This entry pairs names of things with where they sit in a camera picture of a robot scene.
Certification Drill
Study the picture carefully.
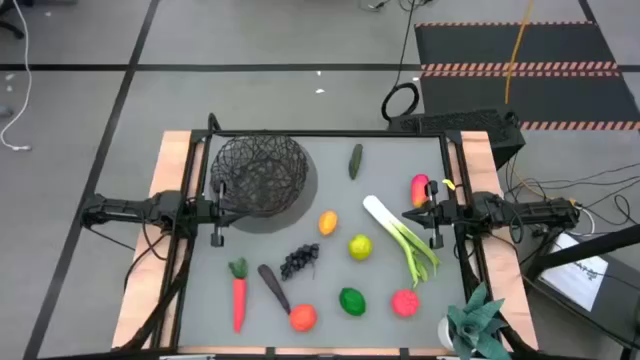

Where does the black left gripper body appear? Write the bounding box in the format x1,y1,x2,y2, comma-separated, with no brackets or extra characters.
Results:
192,180,226,249

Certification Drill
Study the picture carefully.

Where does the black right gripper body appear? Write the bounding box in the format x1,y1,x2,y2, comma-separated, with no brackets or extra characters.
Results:
428,180,474,250

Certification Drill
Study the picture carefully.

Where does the red yellow mango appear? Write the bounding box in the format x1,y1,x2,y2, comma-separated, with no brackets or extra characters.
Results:
410,173,431,209

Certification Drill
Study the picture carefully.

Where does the white green leek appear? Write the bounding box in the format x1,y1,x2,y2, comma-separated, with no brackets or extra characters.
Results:
362,194,442,289

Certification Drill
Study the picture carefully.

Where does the yellow-green apple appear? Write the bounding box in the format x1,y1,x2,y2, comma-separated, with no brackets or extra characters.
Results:
348,234,374,262

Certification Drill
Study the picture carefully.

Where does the dark grape bunch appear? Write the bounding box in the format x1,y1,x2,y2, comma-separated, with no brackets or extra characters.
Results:
279,243,321,282

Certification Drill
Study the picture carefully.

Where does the orange carrot with green top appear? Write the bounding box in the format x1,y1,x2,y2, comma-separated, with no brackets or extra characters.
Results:
228,257,250,335

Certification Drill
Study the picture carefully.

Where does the green cucumber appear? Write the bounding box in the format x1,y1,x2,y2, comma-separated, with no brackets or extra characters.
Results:
348,143,364,181

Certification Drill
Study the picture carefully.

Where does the pink red bumpy fruit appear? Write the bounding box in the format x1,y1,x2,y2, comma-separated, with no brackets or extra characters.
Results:
390,288,421,319

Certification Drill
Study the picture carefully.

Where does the small orange citrus fruit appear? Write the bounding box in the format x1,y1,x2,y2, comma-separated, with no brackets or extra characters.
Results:
318,210,339,237

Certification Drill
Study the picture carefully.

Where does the green lime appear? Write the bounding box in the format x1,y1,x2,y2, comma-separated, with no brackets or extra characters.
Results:
338,287,367,318

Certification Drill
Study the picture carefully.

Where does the dark purple eggplant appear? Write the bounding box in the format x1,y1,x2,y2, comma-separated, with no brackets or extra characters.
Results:
257,264,292,316

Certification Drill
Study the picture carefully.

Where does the black perforated computer tower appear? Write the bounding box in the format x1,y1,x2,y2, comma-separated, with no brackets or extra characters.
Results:
387,108,527,169

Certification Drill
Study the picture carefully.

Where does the teal potted plant white pot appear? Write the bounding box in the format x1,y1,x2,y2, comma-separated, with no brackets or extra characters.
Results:
437,282,513,360

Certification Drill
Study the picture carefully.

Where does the large red-orange orange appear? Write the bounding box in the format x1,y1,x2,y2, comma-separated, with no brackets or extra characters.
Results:
289,303,319,334

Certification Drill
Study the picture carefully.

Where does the white paper sheet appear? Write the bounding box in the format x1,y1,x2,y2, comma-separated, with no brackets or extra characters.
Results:
539,232,609,313

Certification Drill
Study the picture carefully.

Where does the black side table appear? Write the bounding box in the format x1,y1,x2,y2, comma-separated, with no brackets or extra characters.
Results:
524,223,640,354

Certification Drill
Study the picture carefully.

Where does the black chair base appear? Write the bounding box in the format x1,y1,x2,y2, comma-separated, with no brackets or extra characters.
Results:
0,0,26,40

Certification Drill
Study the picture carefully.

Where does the black wire basket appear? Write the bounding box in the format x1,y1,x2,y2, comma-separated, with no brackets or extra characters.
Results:
209,134,310,218

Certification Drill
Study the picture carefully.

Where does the black coiled floor cable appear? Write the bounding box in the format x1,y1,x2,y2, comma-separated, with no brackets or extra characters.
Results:
380,0,422,122

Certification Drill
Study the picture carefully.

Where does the black metal table frame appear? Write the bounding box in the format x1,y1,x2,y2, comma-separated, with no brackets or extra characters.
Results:
119,112,532,360

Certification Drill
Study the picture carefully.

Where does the black cable bundle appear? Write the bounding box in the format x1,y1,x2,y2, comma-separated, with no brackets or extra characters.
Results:
504,154,640,229

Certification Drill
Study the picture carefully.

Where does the yellow hanging cable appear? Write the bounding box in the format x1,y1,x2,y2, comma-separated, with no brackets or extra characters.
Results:
504,0,536,105

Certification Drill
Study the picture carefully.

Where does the white floor cable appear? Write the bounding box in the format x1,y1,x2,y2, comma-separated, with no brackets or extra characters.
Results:
0,0,33,152

